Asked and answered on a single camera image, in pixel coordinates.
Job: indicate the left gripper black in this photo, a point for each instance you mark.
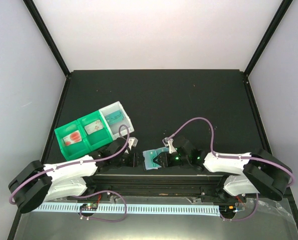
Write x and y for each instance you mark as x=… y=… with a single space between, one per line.
x=135 y=157

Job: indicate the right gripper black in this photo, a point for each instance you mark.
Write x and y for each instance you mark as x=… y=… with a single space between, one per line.
x=165 y=161

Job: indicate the teal card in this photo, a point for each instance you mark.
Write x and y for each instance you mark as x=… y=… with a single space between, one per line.
x=149 y=155
x=114 y=117

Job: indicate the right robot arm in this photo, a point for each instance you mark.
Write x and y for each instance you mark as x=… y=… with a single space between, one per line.
x=256 y=172

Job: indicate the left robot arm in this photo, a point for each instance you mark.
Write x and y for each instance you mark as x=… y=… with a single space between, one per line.
x=38 y=183

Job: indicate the teal card in white bin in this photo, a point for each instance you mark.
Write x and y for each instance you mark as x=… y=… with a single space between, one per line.
x=114 y=117

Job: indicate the white card in green bin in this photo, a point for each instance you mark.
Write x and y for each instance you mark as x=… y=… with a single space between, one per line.
x=93 y=127

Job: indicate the red white card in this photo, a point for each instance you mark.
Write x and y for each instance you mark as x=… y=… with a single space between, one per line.
x=72 y=138

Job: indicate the white translucent bin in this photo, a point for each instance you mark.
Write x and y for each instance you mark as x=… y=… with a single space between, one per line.
x=114 y=129

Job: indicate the green plastic bin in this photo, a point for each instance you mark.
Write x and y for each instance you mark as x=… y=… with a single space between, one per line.
x=83 y=136

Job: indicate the left circuit board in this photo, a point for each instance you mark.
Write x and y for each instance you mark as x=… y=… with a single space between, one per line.
x=89 y=207

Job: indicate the circuit board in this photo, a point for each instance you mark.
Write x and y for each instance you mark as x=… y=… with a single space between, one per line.
x=229 y=208
x=89 y=207

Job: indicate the right circuit board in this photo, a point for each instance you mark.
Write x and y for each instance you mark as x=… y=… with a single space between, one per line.
x=229 y=208

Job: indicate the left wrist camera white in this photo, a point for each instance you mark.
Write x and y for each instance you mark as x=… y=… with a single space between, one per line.
x=132 y=142

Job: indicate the black aluminium rail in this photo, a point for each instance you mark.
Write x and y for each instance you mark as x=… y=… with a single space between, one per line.
x=155 y=185

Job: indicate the white slotted cable duct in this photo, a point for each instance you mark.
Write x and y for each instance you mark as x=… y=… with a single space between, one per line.
x=144 y=209

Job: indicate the left black frame post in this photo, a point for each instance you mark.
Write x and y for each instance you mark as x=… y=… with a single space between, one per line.
x=34 y=12

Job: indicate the black frame post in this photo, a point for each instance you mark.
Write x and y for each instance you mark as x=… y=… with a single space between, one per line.
x=272 y=27
x=34 y=12

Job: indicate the right black frame post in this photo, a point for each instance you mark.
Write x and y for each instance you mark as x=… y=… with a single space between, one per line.
x=272 y=27

